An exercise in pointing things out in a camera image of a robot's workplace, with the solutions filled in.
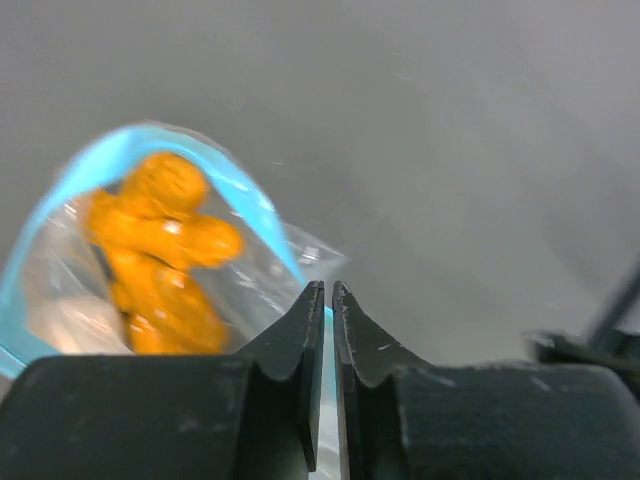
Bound blue zip clear bag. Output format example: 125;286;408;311
1;123;344;479

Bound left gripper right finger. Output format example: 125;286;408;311
332;281;429;479

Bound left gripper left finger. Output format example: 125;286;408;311
234;281;325;473

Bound orange fake fruit pieces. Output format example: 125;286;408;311
84;152;244;355

